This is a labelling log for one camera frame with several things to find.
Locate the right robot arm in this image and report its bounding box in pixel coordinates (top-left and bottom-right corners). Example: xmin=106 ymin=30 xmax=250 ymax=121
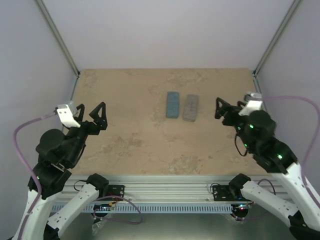
xmin=214 ymin=93 xmax=320 ymax=240

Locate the circuit board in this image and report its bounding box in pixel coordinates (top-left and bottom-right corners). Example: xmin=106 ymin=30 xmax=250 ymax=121
xmin=232 ymin=203 xmax=251 ymax=212
xmin=93 ymin=203 xmax=117 ymax=212

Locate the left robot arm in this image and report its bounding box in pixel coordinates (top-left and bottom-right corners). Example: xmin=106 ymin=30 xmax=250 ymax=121
xmin=12 ymin=101 xmax=110 ymax=240

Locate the left circuit board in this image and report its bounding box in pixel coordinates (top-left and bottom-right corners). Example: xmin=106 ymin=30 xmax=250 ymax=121
xmin=93 ymin=203 xmax=117 ymax=212

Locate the right circuit board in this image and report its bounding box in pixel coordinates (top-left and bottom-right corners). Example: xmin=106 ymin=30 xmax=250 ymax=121
xmin=232 ymin=203 xmax=251 ymax=212

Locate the aluminium frame post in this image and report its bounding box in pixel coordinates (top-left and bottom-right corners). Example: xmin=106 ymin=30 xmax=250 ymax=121
xmin=252 ymin=0 xmax=303 ymax=78
xmin=34 ymin=0 xmax=81 ymax=78

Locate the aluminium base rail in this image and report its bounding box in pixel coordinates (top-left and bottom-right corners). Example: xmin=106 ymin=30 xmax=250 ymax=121
xmin=49 ymin=174 xmax=293 ymax=203

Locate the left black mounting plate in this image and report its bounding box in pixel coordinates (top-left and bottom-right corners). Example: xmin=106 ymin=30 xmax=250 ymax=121
xmin=105 ymin=184 xmax=125 ymax=202

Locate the black mounting plate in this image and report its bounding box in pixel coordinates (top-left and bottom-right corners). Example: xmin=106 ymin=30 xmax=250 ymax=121
xmin=210 ymin=182 xmax=235 ymax=202
xmin=105 ymin=184 xmax=125 ymax=202

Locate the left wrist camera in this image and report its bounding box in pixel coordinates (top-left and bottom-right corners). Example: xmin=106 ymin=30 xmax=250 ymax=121
xmin=56 ymin=101 xmax=81 ymax=129

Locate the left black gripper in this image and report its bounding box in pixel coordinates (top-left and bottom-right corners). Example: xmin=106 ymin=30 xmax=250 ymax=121
xmin=67 ymin=102 xmax=109 ymax=166

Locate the left aluminium frame post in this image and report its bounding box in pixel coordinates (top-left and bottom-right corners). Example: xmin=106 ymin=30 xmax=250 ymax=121
xmin=34 ymin=0 xmax=81 ymax=78

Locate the slotted cable duct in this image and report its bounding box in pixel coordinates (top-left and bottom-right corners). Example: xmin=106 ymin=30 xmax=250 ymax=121
xmin=49 ymin=202 xmax=235 ymax=214

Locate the grey glasses case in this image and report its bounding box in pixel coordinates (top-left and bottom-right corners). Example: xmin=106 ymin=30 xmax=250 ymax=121
xmin=182 ymin=94 xmax=199 ymax=122

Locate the right aluminium frame post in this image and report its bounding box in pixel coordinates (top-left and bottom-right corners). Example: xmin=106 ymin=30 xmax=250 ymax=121
xmin=252 ymin=0 xmax=303 ymax=78

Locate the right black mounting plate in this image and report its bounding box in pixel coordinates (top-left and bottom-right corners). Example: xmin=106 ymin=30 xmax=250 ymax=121
xmin=210 ymin=182 xmax=235 ymax=202

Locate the blue glasses case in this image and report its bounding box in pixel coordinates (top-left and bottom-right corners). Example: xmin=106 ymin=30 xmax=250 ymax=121
xmin=166 ymin=91 xmax=180 ymax=119

